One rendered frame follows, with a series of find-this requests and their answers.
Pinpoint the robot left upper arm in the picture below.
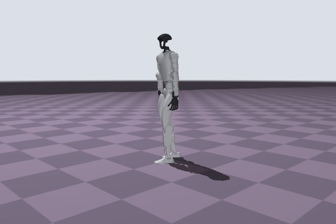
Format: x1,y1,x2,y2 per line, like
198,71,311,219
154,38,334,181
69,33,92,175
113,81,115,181
169,52,179,78

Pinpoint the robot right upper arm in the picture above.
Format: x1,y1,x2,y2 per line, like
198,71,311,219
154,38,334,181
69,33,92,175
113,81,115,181
156,55,161,79

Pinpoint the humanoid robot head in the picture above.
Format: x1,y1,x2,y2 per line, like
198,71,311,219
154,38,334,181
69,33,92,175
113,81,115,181
157,34,172,53

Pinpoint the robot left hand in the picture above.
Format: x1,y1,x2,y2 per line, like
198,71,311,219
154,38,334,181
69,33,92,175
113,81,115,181
168,91,179,111

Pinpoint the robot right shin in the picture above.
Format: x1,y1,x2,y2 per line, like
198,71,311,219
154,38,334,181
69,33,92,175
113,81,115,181
171,132,176,154

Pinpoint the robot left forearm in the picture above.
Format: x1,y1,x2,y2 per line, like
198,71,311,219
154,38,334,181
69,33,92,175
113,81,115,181
172,71,179,97

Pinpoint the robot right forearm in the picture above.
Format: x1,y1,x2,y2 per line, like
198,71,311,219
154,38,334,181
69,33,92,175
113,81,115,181
157,78,163,94

